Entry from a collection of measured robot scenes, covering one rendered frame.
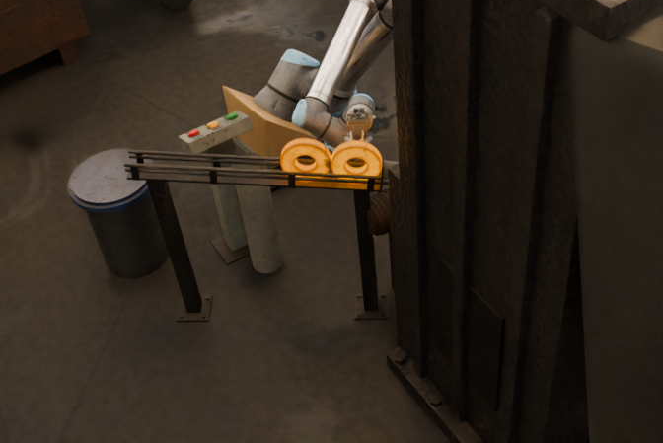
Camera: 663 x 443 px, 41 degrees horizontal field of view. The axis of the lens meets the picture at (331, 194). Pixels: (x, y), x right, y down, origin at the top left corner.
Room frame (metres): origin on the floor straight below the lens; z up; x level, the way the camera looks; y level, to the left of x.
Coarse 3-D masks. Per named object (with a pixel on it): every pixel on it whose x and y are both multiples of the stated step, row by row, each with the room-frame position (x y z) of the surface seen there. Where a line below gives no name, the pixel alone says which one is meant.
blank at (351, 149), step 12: (348, 144) 2.07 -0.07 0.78; (360, 144) 2.07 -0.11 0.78; (336, 156) 2.06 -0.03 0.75; (348, 156) 2.06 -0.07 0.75; (360, 156) 2.05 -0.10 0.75; (372, 156) 2.05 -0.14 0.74; (336, 168) 2.06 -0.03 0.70; (348, 168) 2.07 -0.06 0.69; (360, 168) 2.08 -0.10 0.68; (372, 168) 2.05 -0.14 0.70
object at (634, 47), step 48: (576, 48) 1.25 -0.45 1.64; (624, 48) 1.18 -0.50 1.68; (576, 96) 1.25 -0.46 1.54; (624, 96) 1.15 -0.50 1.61; (576, 144) 1.24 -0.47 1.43; (624, 144) 1.13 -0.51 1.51; (576, 192) 1.23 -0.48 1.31; (624, 192) 1.12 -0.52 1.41; (624, 240) 1.10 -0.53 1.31; (624, 288) 1.08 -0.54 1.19; (624, 336) 1.06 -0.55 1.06; (624, 384) 1.04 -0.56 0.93; (624, 432) 1.01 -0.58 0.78
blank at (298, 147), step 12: (288, 144) 2.10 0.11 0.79; (300, 144) 2.08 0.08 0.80; (312, 144) 2.08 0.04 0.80; (288, 156) 2.08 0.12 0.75; (312, 156) 2.07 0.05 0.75; (324, 156) 2.07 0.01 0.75; (288, 168) 2.08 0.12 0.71; (300, 168) 2.09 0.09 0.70; (312, 168) 2.08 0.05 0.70; (324, 168) 2.07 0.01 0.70
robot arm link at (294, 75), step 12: (288, 60) 3.05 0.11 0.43; (300, 60) 3.03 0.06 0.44; (312, 60) 3.05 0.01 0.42; (276, 72) 3.05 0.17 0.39; (288, 72) 3.02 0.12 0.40; (300, 72) 3.01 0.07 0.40; (312, 72) 3.03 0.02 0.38; (276, 84) 3.00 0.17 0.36; (288, 84) 2.99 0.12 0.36; (300, 84) 2.99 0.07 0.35; (300, 96) 2.99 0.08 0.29
